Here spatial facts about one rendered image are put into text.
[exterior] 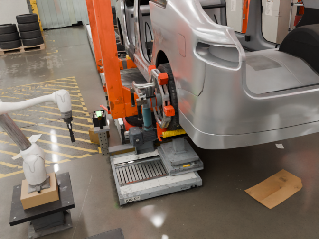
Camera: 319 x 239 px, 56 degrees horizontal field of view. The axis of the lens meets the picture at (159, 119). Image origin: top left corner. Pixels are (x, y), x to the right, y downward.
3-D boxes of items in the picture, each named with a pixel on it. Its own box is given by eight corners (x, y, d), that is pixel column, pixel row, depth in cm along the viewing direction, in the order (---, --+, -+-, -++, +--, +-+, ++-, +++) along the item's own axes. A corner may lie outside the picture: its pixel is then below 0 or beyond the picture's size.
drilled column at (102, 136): (110, 154, 369) (105, 124, 351) (102, 156, 367) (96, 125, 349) (109, 150, 378) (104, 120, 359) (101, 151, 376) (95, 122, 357)
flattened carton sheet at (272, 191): (307, 185, 291) (308, 182, 289) (269, 210, 265) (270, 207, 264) (281, 171, 314) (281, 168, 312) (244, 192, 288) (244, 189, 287)
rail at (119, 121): (128, 139, 364) (126, 123, 354) (121, 141, 362) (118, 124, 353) (107, 80, 581) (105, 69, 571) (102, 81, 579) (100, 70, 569)
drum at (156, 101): (164, 107, 291) (164, 93, 285) (143, 111, 287) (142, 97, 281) (161, 102, 304) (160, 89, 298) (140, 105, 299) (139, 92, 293)
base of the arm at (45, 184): (27, 197, 243) (25, 191, 241) (27, 181, 262) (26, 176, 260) (51, 190, 249) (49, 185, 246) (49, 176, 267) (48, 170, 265)
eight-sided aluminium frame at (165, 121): (172, 134, 282) (168, 79, 259) (165, 136, 281) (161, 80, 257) (157, 112, 330) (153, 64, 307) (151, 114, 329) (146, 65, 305)
